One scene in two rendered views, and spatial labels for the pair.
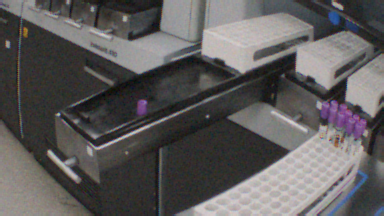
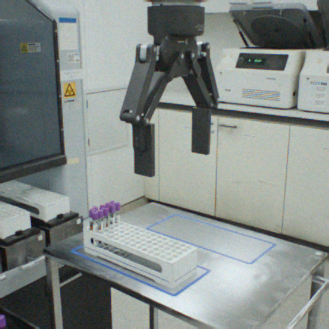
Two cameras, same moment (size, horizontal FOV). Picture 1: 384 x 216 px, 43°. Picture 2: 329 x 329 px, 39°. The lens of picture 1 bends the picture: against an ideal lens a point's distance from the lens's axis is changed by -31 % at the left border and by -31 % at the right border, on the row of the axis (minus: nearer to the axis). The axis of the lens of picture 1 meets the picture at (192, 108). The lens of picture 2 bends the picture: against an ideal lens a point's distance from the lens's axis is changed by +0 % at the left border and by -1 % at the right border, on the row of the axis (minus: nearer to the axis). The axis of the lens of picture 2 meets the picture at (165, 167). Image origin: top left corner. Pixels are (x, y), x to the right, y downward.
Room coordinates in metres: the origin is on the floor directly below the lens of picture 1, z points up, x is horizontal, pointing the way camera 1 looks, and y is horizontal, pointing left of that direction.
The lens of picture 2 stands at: (0.66, 0.90, 1.37)
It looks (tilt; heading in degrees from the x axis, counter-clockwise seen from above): 16 degrees down; 266
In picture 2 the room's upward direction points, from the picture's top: straight up
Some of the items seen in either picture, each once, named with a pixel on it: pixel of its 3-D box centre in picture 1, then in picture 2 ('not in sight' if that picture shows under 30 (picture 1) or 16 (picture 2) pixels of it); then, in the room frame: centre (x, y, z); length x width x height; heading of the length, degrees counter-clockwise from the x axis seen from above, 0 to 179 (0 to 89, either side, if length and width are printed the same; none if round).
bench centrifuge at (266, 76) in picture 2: not in sight; (272, 54); (-0.32, -2.25, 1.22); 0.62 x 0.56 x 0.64; 47
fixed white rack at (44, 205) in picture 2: not in sight; (28, 200); (1.00, -0.56, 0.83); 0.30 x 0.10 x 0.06; 139
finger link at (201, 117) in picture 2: not in sight; (200, 131); (0.55, 0.22, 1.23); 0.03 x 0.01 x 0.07; 139
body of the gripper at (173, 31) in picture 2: not in sight; (175, 41); (0.60, 0.27, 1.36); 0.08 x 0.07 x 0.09; 49
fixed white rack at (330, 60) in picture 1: (338, 58); not in sight; (1.20, -0.33, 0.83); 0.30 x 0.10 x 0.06; 139
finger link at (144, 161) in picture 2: not in sight; (144, 149); (0.64, 0.32, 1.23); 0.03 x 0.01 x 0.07; 139
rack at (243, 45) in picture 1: (267, 39); not in sight; (1.22, -0.14, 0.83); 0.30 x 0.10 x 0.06; 139
